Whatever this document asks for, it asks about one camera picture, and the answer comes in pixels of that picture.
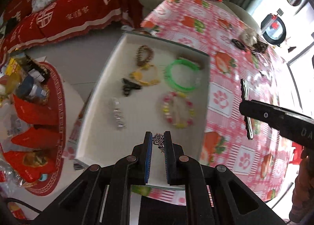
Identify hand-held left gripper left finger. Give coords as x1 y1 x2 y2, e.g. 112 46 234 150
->
37 131 153 225

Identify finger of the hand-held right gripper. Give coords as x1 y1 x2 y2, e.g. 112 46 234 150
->
239 100 287 131

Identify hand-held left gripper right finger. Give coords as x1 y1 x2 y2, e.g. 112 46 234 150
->
163 131 287 225

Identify large black claw clip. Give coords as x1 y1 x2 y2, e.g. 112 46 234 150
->
240 79 254 140

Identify white jewelry tray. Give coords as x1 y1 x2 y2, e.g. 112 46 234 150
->
73 33 211 190

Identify pink yellow bead bracelet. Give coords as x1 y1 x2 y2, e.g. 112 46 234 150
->
160 92 196 129

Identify silver hair clips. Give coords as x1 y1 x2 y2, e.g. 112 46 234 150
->
109 97 127 131

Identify small black hair clip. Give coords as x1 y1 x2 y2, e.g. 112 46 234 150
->
121 78 143 97

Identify yellow hair tie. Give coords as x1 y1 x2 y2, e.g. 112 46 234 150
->
130 65 162 86

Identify green bangle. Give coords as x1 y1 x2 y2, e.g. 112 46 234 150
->
164 59 203 93

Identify person's right forearm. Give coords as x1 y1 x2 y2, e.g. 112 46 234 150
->
289 148 314 224

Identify red plastic stool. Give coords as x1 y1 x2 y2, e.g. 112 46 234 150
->
291 141 305 166

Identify strawberry print tablecloth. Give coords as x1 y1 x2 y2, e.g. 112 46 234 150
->
62 0 299 206

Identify leopard print scrunchie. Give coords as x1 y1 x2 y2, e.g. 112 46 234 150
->
252 39 269 54

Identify white scrunchie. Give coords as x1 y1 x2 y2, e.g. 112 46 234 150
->
239 28 258 45

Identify round red side table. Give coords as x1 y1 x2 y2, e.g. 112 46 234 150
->
0 54 85 220

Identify round red mat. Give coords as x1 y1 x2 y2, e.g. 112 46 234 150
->
0 61 67 196

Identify dark lidded jar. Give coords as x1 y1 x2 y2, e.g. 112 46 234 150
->
15 75 49 105

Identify red printed blanket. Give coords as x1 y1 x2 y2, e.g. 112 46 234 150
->
0 0 146 55

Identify black bead bracelet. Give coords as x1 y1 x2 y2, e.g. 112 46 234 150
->
232 39 247 51

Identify brown spiral hair tie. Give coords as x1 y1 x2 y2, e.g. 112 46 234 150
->
137 45 154 69

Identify black cable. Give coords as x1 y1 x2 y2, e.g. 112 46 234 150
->
5 197 43 214

